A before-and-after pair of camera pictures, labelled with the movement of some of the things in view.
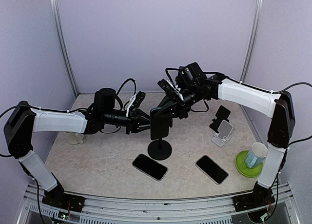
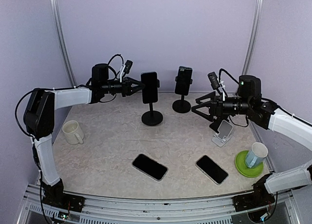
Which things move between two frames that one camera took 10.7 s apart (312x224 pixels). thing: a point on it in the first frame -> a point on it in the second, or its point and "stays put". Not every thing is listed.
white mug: [74, 138] stays put
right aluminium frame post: [259, 8] stays put
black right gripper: [179, 109] -> [216, 106]
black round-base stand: [159, 150] -> [152, 118]
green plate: [243, 169] stays put
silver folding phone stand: [224, 129] stays put
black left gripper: [133, 117] -> [126, 86]
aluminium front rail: [206, 210] stays put
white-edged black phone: [212, 169] stays put
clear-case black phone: [149, 167] stays put
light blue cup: [256, 156] stays put
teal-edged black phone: [159, 123] -> [150, 91]
